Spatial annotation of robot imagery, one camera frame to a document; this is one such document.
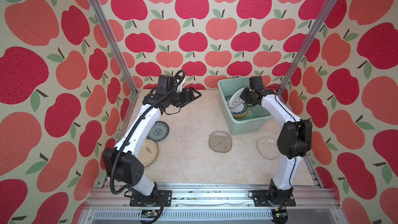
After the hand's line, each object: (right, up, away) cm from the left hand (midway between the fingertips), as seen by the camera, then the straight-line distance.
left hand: (199, 98), depth 75 cm
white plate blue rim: (+24, -1, +27) cm, 36 cm away
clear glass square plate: (+13, -26, +20) cm, 35 cm away
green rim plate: (+31, -8, +30) cm, 44 cm away
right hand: (+29, +3, +21) cm, 36 cm away
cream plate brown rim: (-30, -31, +15) cm, 46 cm away
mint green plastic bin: (+30, -12, +8) cm, 33 cm away
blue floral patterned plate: (-26, -21, +24) cm, 41 cm away
